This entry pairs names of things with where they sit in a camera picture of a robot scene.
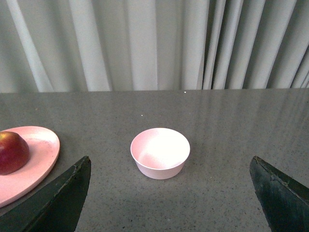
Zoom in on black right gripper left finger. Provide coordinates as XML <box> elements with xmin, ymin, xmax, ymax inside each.
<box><xmin>0</xmin><ymin>156</ymin><xmax>91</xmax><ymax>232</ymax></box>

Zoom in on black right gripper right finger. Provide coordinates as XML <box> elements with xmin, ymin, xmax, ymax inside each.
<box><xmin>250</xmin><ymin>156</ymin><xmax>309</xmax><ymax>232</ymax></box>

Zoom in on red yellow apple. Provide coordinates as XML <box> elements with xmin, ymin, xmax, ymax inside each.
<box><xmin>0</xmin><ymin>131</ymin><xmax>30</xmax><ymax>175</ymax></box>

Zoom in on pink plate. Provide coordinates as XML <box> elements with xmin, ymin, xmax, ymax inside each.
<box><xmin>0</xmin><ymin>126</ymin><xmax>60</xmax><ymax>208</ymax></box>

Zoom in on pink bowl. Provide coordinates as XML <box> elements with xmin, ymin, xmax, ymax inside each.
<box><xmin>130</xmin><ymin>128</ymin><xmax>191</xmax><ymax>180</ymax></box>

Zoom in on white pleated curtain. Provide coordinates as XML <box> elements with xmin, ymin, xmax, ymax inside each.
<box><xmin>0</xmin><ymin>0</ymin><xmax>309</xmax><ymax>93</ymax></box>

